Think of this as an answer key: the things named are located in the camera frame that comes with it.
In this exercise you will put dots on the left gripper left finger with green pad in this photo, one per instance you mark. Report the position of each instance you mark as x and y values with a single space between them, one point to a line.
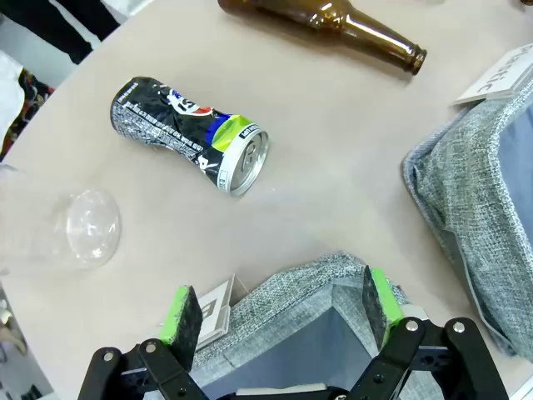
183 325

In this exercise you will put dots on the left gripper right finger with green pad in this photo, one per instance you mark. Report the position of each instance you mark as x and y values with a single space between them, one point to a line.
385 304

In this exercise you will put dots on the large clear plastic bottle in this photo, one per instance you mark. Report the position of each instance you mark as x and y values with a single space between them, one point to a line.
83 227

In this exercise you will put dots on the crushed black soda can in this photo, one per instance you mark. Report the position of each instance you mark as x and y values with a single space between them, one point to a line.
166 121

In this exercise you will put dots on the brown glass beer bottle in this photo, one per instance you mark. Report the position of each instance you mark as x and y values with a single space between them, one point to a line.
316 21

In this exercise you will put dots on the grey fabric basket for bottles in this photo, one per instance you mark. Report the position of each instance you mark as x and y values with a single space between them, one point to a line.
291 308

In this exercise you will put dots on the grey fabric basket for plastic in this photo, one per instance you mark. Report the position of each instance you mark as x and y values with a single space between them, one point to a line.
462 187

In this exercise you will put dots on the white Bottle label card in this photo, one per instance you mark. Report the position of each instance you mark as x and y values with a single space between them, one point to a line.
214 314

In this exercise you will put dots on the white Plastic label card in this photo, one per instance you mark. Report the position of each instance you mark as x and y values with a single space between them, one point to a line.
497 77

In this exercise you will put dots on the person in white patterned-hem coat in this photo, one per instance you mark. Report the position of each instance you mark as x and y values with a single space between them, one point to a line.
16 100

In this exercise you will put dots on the person in black trousers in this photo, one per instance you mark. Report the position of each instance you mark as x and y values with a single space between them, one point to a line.
62 21

